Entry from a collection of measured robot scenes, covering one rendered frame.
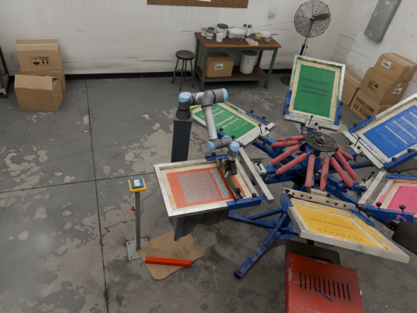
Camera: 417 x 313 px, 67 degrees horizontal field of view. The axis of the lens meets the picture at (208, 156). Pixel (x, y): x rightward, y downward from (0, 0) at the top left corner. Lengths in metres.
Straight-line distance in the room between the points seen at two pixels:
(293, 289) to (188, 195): 1.08
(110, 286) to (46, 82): 3.18
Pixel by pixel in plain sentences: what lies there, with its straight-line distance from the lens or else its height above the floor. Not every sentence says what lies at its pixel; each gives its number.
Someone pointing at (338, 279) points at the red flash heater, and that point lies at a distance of 2.34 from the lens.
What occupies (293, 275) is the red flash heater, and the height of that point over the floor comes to 1.10.
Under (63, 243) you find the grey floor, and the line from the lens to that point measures 3.62.
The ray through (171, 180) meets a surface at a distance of 2.75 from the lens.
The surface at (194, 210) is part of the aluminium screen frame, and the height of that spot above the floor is 0.99.
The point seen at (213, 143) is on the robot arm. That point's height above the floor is 1.34.
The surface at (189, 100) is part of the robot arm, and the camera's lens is 2.97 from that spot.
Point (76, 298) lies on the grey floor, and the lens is 3.29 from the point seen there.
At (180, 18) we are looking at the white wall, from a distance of 6.05.
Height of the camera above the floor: 2.90
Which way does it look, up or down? 40 degrees down
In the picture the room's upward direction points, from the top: 10 degrees clockwise
